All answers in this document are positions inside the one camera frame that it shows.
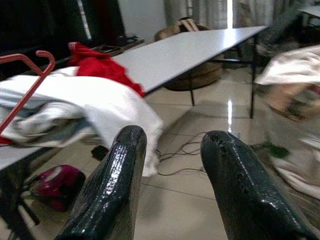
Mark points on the black power adapter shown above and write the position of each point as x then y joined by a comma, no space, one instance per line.
100,152

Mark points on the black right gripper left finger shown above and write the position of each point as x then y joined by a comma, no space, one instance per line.
112,185

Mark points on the magenta vacuum cleaner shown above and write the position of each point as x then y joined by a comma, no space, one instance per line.
57,182

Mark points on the long white folding table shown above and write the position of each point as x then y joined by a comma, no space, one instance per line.
187,50

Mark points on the red garment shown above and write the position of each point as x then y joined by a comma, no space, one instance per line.
100,67

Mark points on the dark wooden cabinet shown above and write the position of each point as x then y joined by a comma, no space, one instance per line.
37,25

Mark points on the brown wicker basket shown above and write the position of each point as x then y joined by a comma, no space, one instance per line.
200,77

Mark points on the red plastic hanger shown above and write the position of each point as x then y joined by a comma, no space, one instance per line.
25,99

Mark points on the white jacket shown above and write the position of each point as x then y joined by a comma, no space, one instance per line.
87,100

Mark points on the white laundry bundle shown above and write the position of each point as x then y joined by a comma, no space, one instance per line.
295,65

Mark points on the white side table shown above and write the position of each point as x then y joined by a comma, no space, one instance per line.
312,11

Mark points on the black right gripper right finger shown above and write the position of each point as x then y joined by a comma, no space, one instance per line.
240,190

